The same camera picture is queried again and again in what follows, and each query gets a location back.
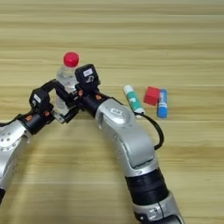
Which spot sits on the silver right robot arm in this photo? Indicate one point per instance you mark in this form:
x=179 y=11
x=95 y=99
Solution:
x=131 y=140

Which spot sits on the blue glue stick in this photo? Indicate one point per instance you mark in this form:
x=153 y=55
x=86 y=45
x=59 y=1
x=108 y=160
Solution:
x=162 y=105

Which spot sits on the red cube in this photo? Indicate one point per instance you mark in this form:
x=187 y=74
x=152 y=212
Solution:
x=151 y=95

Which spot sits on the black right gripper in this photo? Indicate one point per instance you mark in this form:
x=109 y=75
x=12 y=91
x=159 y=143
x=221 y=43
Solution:
x=90 y=102

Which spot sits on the right black box white label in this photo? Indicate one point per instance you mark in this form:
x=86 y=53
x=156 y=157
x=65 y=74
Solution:
x=87 y=76

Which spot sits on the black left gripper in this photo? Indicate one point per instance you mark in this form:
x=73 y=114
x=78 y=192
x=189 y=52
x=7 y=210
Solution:
x=36 y=122

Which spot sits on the clear bottle red cap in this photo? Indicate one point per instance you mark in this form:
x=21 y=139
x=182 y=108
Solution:
x=68 y=70

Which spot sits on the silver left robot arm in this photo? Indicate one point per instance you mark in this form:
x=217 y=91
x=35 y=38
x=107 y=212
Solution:
x=11 y=145

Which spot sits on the left black box white label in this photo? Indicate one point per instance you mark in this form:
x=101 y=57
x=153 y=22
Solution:
x=39 y=99

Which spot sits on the green and white glue stick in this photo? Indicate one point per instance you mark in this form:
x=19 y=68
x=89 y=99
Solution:
x=133 y=99

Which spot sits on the black box white label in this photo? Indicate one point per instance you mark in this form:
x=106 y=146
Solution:
x=87 y=76
x=39 y=99

